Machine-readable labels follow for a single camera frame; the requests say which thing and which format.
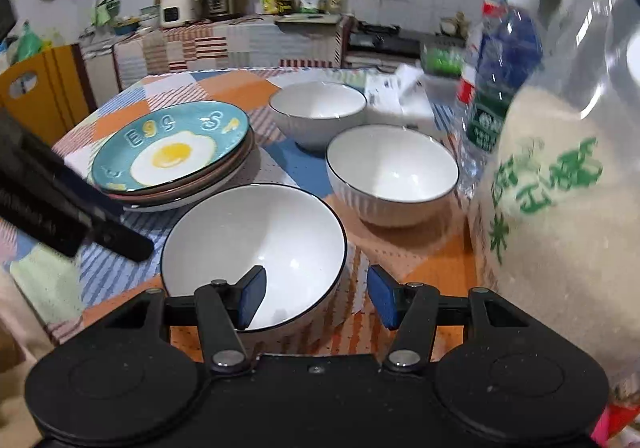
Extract white rice cooker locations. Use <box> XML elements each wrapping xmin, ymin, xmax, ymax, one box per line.
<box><xmin>160</xmin><ymin>0</ymin><xmax>200</xmax><ymax>29</ymax></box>

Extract green plastic basket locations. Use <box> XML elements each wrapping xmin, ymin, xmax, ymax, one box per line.
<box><xmin>421</xmin><ymin>43</ymin><xmax>465</xmax><ymax>78</ymax></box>

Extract green cloth on hook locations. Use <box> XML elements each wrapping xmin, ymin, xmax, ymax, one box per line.
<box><xmin>92</xmin><ymin>0</ymin><xmax>120</xmax><ymax>28</ymax></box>

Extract stacked bowls on counter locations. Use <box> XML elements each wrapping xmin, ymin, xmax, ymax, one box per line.
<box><xmin>139</xmin><ymin>5</ymin><xmax>160</xmax><ymax>30</ymax></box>

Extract blue bowl on counter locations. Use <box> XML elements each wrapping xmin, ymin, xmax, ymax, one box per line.
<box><xmin>113</xmin><ymin>18</ymin><xmax>140</xmax><ymax>36</ymax></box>

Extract white bowl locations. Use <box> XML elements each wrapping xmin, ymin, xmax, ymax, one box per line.
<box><xmin>269</xmin><ymin>82</ymin><xmax>367</xmax><ymax>151</ymax></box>
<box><xmin>160</xmin><ymin>184</ymin><xmax>347</xmax><ymax>335</ymax></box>
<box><xmin>326</xmin><ymin>124</ymin><xmax>459</xmax><ymax>228</ymax></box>

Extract cream fleece sleeve forearm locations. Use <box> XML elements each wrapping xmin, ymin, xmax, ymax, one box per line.
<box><xmin>1</xmin><ymin>269</ymin><xmax>53</xmax><ymax>447</ymax></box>

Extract yellow snack bag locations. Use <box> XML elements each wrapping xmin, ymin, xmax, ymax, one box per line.
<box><xmin>260</xmin><ymin>0</ymin><xmax>279</xmax><ymax>15</ymax></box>

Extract white tissue box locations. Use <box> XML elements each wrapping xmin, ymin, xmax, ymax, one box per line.
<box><xmin>364</xmin><ymin>64</ymin><xmax>435</xmax><ymax>133</ymax></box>

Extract clear rice bag with handle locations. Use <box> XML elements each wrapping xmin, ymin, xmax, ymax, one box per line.
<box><xmin>470</xmin><ymin>0</ymin><xmax>639</xmax><ymax>407</ymax></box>

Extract striped patchwork counter cloth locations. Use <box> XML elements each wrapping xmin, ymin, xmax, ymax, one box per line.
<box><xmin>81</xmin><ymin>15</ymin><xmax>354</xmax><ymax>92</ymax></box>

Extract large white sun plate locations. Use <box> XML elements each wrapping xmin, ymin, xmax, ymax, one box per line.
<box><xmin>124</xmin><ymin>145</ymin><xmax>256</xmax><ymax>213</ymax></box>

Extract cutting board on counter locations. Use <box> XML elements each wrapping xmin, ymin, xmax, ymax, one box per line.
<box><xmin>273</xmin><ymin>14</ymin><xmax>342</xmax><ymax>26</ymax></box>

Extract colourful patchwork tablecloth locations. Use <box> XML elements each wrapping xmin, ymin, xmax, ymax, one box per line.
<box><xmin>1</xmin><ymin>69</ymin><xmax>476</xmax><ymax>355</ymax></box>

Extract white pink rabbit plate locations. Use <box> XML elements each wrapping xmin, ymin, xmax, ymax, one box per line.
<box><xmin>108</xmin><ymin>130</ymin><xmax>255</xmax><ymax>206</ymax></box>

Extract yellow wooden chair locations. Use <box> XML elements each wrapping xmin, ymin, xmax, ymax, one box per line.
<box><xmin>1</xmin><ymin>44</ymin><xmax>96</xmax><ymax>146</ymax></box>

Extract water bottle green label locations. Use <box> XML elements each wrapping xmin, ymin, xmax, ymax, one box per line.
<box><xmin>459</xmin><ymin>0</ymin><xmax>542</xmax><ymax>200</ymax></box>

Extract black gas stove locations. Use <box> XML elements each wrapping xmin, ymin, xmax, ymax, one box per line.
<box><xmin>346</xmin><ymin>20</ymin><xmax>423</xmax><ymax>59</ymax></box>

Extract cream pot on stove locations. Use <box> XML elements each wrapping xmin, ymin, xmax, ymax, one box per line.
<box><xmin>439</xmin><ymin>12</ymin><xmax>470</xmax><ymax>40</ymax></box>

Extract teal fried egg plate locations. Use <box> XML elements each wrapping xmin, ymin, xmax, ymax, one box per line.
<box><xmin>90</xmin><ymin>100</ymin><xmax>250</xmax><ymax>192</ymax></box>

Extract water bottle red cap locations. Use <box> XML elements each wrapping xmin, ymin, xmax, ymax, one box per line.
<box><xmin>454</xmin><ymin>0</ymin><xmax>502</xmax><ymax>132</ymax></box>

